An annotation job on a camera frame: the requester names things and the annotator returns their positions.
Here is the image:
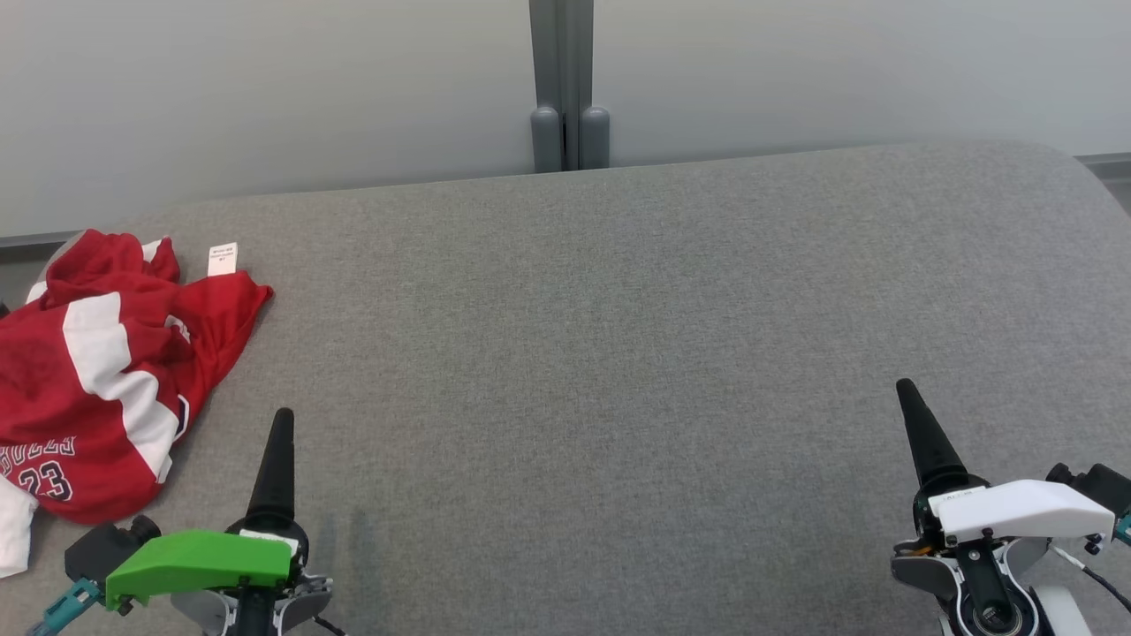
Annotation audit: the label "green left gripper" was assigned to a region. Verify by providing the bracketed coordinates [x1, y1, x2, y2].
[104, 407, 311, 613]

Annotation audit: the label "right cable with teal connector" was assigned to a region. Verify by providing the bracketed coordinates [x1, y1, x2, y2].
[1051, 511, 1131, 615]

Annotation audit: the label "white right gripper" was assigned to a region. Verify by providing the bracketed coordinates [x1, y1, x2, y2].
[895, 378, 1117, 549]

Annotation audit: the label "red jersey number 23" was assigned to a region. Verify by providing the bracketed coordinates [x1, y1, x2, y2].
[0, 397, 191, 579]

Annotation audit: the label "cable with teal connector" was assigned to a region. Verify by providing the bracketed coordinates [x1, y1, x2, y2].
[25, 579, 105, 636]
[1051, 511, 1131, 615]

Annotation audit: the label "grey partition bottom rail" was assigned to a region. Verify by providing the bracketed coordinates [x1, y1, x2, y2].
[0, 231, 85, 252]
[1074, 152, 1131, 183]

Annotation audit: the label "red shorts with white stripe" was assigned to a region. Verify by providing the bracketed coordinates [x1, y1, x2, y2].
[0, 230, 275, 482]

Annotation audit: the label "left cable with teal connector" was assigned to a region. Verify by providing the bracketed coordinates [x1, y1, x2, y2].
[25, 579, 105, 636]

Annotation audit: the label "grey double partition post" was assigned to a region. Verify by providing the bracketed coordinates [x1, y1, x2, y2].
[528, 0, 611, 173]

